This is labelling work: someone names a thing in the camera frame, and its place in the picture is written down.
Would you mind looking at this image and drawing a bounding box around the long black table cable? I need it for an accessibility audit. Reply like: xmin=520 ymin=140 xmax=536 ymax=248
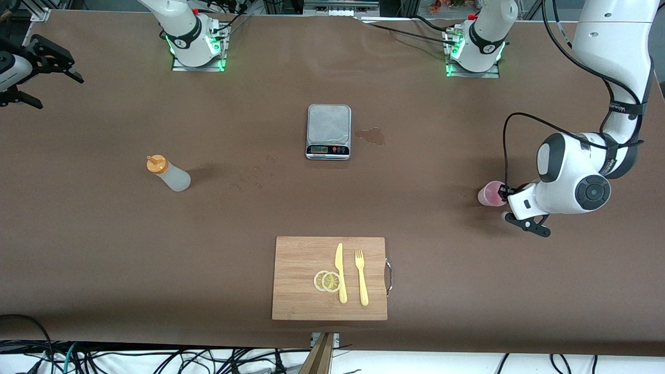
xmin=361 ymin=22 xmax=453 ymax=45

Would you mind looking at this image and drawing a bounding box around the yellow plastic knife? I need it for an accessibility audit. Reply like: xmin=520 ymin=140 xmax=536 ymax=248
xmin=335 ymin=243 xmax=348 ymax=304

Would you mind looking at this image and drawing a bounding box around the yellow plastic fork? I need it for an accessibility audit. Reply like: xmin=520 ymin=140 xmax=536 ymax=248
xmin=355 ymin=249 xmax=369 ymax=306

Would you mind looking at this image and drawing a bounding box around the translucent sauce bottle orange cap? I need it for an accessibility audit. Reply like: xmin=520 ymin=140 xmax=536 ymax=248
xmin=146 ymin=155 xmax=192 ymax=192

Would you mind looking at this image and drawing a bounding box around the wooden beam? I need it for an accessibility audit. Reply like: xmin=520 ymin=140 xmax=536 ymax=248
xmin=299 ymin=332 xmax=336 ymax=374

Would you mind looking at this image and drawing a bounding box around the pink plastic cup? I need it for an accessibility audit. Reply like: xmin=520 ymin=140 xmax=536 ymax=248
xmin=477 ymin=181 xmax=507 ymax=207

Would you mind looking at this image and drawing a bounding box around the brown liquid spill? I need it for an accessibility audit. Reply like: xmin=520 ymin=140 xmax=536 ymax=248
xmin=355 ymin=127 xmax=386 ymax=147

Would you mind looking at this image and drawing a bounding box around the silver digital kitchen scale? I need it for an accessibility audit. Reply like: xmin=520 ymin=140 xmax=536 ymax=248
xmin=305 ymin=104 xmax=352 ymax=161

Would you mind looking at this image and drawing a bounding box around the wooden cutting board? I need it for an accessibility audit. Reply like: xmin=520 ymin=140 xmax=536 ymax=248
xmin=272 ymin=236 xmax=394 ymax=321

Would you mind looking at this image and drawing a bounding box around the short black table cable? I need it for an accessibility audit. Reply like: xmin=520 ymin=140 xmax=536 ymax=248
xmin=413 ymin=15 xmax=458 ymax=33

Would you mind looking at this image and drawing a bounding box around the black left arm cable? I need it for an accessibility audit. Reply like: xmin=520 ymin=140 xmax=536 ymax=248
xmin=502 ymin=0 xmax=648 ymax=191

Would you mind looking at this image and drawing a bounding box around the black looped floor cable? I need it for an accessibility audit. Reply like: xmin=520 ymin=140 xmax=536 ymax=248
xmin=0 ymin=314 xmax=54 ymax=364

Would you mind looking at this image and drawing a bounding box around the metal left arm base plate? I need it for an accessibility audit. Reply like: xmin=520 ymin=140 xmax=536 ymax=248
xmin=446 ymin=29 xmax=500 ymax=78

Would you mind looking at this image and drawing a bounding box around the teal floor cable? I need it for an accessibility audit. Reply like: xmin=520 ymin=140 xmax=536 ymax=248
xmin=61 ymin=342 xmax=79 ymax=374

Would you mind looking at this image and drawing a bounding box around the black base cable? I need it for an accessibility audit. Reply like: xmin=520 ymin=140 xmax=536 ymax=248
xmin=208 ymin=11 xmax=251 ymax=36

